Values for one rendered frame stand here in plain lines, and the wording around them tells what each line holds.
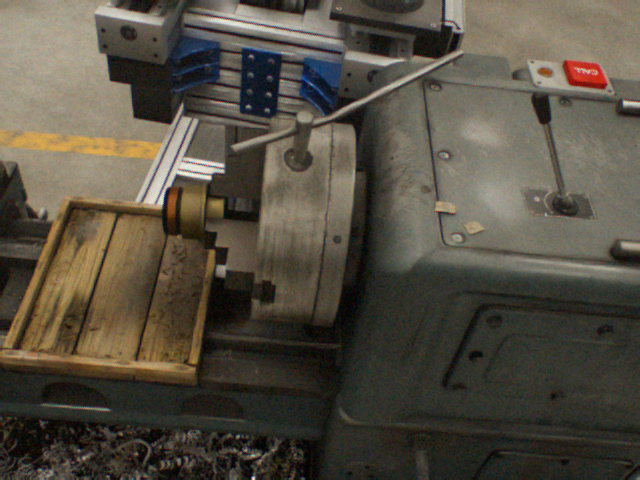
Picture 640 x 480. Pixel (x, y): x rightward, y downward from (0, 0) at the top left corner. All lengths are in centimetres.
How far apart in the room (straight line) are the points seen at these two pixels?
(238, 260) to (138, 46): 63
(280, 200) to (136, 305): 40
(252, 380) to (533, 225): 52
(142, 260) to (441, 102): 59
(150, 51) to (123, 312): 55
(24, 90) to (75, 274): 203
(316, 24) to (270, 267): 76
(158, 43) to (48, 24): 222
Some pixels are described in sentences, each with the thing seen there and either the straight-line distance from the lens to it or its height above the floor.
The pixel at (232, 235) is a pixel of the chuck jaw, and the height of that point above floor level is 110.
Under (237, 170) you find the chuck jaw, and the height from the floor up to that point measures 115.
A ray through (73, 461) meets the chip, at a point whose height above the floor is 60.
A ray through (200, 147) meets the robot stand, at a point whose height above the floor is 21.
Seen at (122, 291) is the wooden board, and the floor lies 89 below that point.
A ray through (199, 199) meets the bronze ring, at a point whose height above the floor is 112.
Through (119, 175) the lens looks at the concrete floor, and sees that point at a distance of 275.
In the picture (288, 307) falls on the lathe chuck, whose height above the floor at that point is 107.
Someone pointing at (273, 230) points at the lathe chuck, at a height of 118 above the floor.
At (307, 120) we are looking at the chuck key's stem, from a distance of 87.
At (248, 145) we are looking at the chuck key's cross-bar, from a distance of 86.
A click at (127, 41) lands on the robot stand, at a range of 147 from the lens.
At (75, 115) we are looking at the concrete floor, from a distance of 305.
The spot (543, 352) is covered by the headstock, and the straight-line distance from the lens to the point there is 100.
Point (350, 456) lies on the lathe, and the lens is 127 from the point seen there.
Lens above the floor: 184
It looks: 47 degrees down
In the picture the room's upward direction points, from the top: 10 degrees clockwise
